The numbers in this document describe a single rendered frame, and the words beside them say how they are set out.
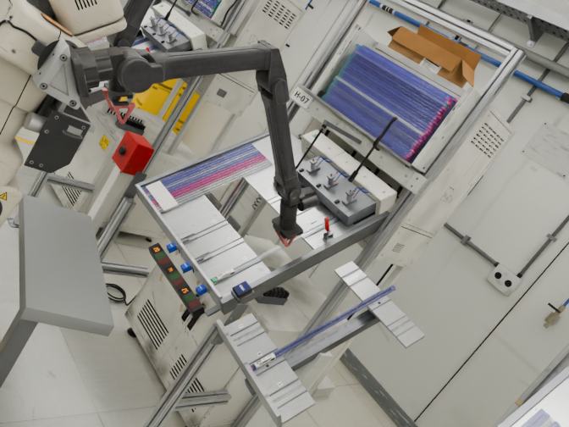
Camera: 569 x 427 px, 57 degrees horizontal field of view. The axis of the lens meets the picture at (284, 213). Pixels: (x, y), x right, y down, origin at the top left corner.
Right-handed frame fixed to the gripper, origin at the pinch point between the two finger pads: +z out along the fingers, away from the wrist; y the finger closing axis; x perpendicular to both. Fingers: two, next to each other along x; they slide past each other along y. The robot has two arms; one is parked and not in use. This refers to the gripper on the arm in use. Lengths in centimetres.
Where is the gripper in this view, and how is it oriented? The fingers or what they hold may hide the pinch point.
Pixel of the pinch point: (286, 243)
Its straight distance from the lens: 185.6
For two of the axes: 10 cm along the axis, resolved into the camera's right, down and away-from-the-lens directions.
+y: -5.6, -5.9, 5.8
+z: -0.4, 7.2, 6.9
